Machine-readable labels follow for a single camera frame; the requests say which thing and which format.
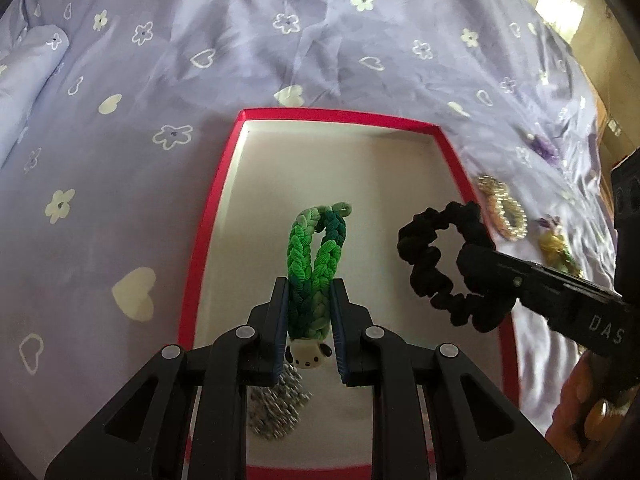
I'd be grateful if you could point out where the white pearl bracelet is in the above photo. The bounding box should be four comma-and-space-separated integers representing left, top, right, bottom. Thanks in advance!
476, 173, 530, 242

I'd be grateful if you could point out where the purple bow hair clip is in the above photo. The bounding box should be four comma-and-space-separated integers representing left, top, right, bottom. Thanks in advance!
536, 216, 562, 233

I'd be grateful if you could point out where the purple floral duvet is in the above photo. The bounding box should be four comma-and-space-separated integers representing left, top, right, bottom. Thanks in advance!
1, 0, 615, 478

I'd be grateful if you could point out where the black fabric scrunchie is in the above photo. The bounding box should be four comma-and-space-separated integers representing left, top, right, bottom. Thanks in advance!
397, 200, 504, 333

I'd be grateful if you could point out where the purple fluffy hair tie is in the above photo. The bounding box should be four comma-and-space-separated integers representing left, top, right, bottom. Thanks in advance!
524, 131, 564, 168

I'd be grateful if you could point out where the person's right hand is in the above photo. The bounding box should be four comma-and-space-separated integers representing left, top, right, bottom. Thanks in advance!
546, 351, 639, 466

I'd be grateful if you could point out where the green braided bracelet with panda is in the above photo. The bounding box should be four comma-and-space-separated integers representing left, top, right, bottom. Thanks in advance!
284, 201, 353, 370

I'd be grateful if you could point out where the red shallow cardboard box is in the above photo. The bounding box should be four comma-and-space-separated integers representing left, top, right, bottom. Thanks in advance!
178, 108, 520, 401

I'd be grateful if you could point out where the silver chain necklace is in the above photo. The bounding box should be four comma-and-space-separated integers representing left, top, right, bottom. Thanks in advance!
246, 361, 313, 442

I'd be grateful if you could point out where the yellow translucent hair claw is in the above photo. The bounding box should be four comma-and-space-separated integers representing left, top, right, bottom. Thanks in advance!
538, 230, 584, 278

